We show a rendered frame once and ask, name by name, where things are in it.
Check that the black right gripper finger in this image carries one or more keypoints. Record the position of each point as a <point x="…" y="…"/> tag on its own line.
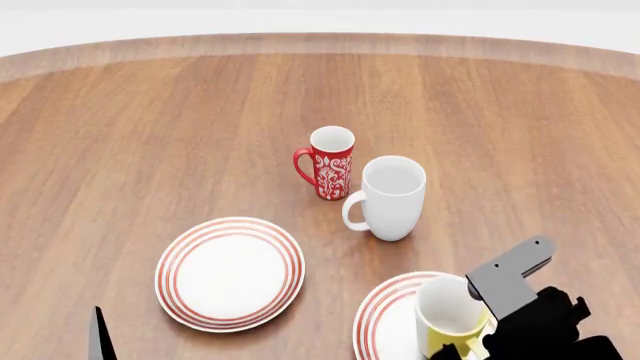
<point x="447" y="352"/>

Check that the yellow and white mug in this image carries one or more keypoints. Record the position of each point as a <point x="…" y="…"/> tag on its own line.
<point x="447" y="318"/>

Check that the grey right camera bracket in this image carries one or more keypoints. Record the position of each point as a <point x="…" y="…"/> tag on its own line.
<point x="505" y="285"/>

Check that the tall white mug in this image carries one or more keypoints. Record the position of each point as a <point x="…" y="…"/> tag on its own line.
<point x="393" y="210"/>

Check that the red white patterned mug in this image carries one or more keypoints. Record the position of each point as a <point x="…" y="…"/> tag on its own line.
<point x="334" y="176"/>

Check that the white plate red rings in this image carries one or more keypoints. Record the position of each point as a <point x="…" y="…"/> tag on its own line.
<point x="230" y="275"/>
<point x="385" y="322"/>

